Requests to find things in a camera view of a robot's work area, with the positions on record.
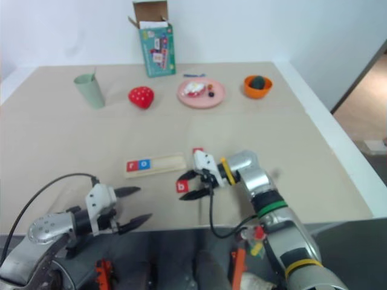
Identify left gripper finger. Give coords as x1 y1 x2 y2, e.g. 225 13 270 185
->
114 186 142 199
117 213 154 236

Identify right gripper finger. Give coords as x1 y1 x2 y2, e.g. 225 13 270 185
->
176 170 201 182
178 187 213 202

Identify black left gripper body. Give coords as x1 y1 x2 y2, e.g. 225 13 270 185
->
97 208 121 236

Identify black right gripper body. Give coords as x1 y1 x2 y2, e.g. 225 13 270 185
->
198 169 219 187

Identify long wooden letter tray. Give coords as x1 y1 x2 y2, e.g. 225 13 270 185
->
125 152 187 179

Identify orange and black tool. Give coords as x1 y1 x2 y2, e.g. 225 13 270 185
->
94 259 117 290

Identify pink plate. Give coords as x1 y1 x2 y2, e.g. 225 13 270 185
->
177 77 227 109

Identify beige table cover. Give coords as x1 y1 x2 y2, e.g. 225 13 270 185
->
0 62 376 237

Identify long orange bar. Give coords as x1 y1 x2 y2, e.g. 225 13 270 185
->
230 247 247 290

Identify white and red toy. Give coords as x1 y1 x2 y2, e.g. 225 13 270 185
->
184 81 206 97

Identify red strawberry toy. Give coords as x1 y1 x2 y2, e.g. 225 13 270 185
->
128 86 155 110

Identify orange bowl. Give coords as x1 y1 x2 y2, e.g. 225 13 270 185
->
244 74 275 100

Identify pale green cup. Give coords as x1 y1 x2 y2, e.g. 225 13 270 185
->
73 73 106 110

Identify white fabric item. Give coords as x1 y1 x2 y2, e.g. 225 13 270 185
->
241 271 276 290

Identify dark green avocado toy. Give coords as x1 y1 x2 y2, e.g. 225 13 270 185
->
250 75 268 90

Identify open teal cardboard box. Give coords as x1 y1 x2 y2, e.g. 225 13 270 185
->
127 0 177 79

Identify tan box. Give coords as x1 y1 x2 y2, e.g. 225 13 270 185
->
363 140 387 155

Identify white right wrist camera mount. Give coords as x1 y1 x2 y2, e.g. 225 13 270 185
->
193 150 226 188

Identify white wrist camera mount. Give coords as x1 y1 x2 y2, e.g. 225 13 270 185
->
193 150 226 188
85 182 118 237

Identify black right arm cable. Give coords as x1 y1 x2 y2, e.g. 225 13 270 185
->
208 185 261 239

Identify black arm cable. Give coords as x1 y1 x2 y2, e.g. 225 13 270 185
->
0 172 100 266
208 185 261 239

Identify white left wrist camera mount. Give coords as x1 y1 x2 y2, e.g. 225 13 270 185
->
85 182 118 237

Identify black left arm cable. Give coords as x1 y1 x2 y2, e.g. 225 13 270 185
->
0 172 100 266

